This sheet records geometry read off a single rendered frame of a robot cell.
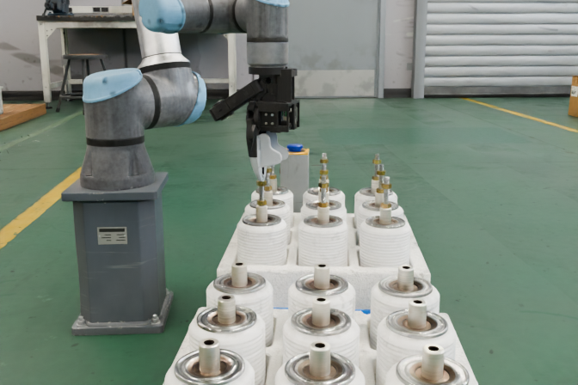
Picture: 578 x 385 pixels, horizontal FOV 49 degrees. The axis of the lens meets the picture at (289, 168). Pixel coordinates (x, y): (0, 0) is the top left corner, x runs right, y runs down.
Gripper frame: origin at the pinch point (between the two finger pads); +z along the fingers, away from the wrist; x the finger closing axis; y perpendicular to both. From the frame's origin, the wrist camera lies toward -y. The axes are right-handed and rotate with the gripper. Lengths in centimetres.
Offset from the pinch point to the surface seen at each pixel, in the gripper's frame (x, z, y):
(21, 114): 256, 30, -270
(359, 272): -2.9, 16.6, 20.6
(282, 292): -6.4, 20.7, 7.0
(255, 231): -4.7, 10.1, 1.2
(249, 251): -4.7, 14.1, -0.1
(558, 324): 26, 34, 58
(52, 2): 332, -51, -296
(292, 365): -51, 9, 23
